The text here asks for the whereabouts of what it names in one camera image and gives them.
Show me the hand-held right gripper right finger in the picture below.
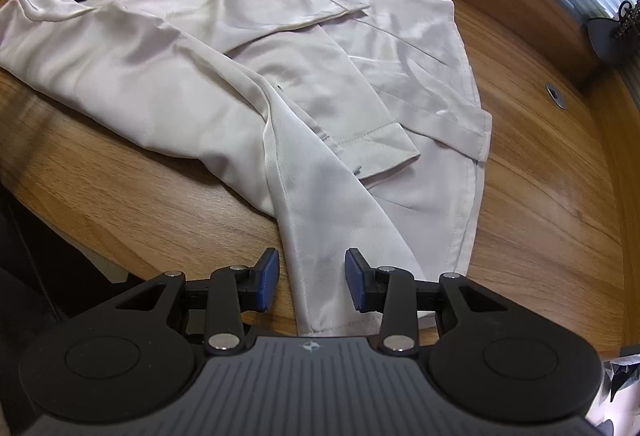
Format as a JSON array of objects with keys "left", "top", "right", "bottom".
[{"left": 345, "top": 247, "right": 516, "bottom": 357}]

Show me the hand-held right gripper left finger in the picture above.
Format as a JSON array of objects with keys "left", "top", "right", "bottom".
[{"left": 107, "top": 247, "right": 280, "bottom": 357}]

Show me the cream satin shirt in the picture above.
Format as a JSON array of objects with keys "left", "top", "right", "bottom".
[{"left": 0, "top": 0, "right": 494, "bottom": 332}]

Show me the metal desk grommet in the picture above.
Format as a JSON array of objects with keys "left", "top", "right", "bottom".
[{"left": 546, "top": 82, "right": 567, "bottom": 109}]

